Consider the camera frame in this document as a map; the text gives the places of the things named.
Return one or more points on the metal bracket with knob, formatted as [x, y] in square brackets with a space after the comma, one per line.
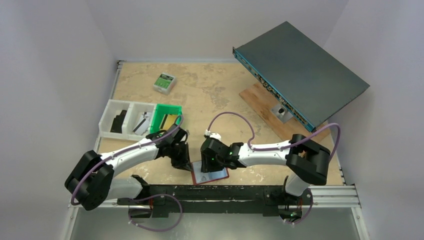
[281, 113]

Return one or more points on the white plastic bin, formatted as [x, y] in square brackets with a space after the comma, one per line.
[126, 120]

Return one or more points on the grey card black stripe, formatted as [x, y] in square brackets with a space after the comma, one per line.
[143, 123]

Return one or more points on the wooden board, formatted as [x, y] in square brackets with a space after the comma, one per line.
[262, 101]

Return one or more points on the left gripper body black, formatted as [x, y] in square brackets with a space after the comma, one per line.
[180, 153]

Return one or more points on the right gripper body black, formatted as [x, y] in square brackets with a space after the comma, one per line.
[210, 156]

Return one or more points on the small green labelled box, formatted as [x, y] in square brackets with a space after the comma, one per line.
[164, 83]

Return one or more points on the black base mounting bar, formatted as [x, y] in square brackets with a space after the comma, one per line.
[164, 211]

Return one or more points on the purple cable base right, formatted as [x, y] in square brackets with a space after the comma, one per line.
[298, 215]

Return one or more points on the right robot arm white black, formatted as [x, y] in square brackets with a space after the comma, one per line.
[308, 160]

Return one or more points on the dark network switch box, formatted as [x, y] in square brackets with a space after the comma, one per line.
[304, 78]

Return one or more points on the black part in bin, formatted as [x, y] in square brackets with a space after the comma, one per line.
[117, 122]

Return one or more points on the grey card with triangle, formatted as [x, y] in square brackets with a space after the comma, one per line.
[203, 177]

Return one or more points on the green plastic bin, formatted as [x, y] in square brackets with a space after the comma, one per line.
[160, 111]

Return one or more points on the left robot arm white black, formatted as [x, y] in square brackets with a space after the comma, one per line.
[95, 177]

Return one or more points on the red card holder wallet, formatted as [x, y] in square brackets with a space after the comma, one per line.
[197, 165]

